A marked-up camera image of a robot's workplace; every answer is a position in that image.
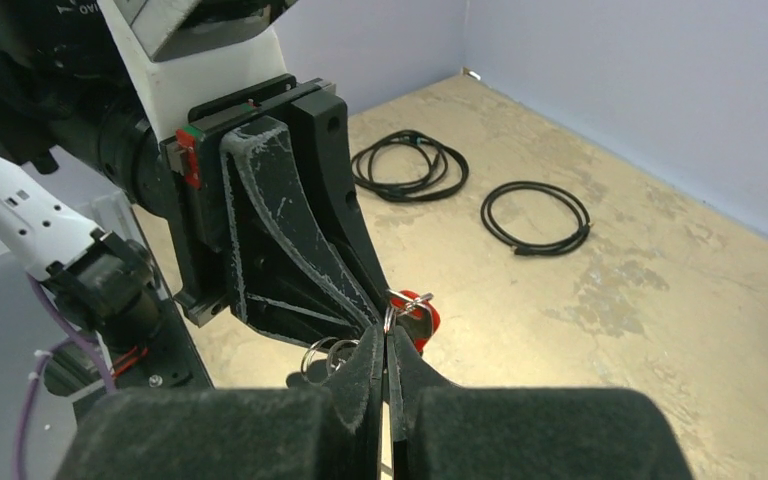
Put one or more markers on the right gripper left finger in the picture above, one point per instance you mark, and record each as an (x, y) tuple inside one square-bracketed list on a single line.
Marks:
[(331, 431)]

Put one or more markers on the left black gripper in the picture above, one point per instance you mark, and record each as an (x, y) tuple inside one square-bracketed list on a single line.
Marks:
[(303, 265)]

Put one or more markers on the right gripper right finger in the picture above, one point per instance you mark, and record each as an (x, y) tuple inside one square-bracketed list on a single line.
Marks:
[(445, 431)]

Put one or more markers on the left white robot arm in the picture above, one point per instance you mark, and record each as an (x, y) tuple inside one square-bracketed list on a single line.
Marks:
[(63, 84)]

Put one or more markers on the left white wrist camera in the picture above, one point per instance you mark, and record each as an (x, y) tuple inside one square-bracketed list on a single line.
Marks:
[(183, 54)]

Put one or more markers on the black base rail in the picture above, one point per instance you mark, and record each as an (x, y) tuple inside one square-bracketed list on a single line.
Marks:
[(115, 290)]

